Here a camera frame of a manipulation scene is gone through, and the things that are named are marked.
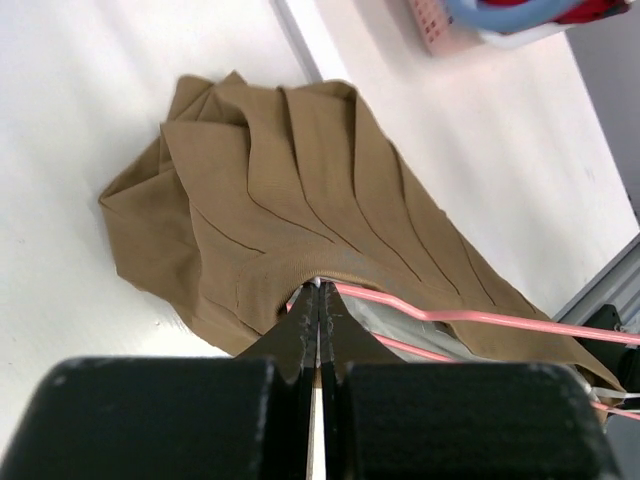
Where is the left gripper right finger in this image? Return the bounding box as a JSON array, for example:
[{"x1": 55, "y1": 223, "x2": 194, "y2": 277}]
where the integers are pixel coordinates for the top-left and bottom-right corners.
[{"x1": 319, "y1": 283, "x2": 620, "y2": 479}]

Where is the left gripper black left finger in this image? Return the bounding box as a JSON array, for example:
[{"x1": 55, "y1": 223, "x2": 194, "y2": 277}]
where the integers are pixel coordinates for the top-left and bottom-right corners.
[{"x1": 1, "y1": 284, "x2": 319, "y2": 479}]

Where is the pink wire hanger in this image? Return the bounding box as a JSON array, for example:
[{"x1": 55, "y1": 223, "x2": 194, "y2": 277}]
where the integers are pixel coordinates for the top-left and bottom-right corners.
[{"x1": 334, "y1": 283, "x2": 640, "y2": 421}]

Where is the tan brown skirt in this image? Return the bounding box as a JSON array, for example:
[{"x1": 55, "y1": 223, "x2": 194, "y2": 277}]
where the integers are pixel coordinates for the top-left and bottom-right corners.
[{"x1": 98, "y1": 71, "x2": 629, "y2": 396}]

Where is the metal clothes rack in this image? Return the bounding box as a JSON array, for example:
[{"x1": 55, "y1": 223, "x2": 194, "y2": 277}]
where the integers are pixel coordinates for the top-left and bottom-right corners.
[{"x1": 272, "y1": 0, "x2": 322, "y2": 82}]

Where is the white plastic basket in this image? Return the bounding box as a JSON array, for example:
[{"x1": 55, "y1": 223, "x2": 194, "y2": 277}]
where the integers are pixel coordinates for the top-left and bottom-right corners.
[{"x1": 407, "y1": 0, "x2": 574, "y2": 57}]

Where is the red folded garment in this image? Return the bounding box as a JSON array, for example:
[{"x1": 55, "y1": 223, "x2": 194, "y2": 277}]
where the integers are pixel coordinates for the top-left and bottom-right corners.
[{"x1": 475, "y1": 0, "x2": 632, "y2": 25}]

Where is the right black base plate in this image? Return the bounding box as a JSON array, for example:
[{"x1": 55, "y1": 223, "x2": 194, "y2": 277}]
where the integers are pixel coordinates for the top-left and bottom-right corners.
[{"x1": 584, "y1": 302, "x2": 640, "y2": 394}]

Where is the aluminium mounting rail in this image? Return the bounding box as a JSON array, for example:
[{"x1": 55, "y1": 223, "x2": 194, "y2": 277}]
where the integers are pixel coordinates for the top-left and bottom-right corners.
[{"x1": 554, "y1": 236, "x2": 639, "y2": 328}]

